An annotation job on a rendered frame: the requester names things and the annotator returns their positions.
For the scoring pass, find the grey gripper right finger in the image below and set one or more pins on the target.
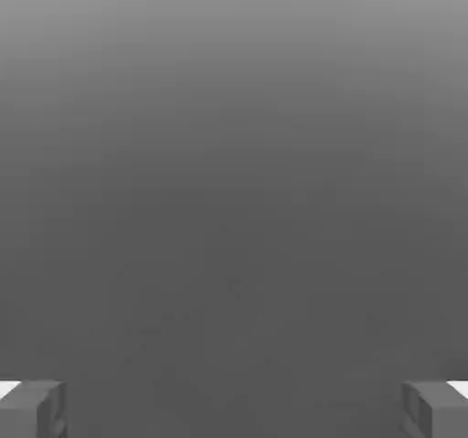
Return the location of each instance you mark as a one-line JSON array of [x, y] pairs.
[[438, 410]]

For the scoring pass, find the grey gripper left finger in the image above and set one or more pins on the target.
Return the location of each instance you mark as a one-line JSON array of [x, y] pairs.
[[29, 410]]

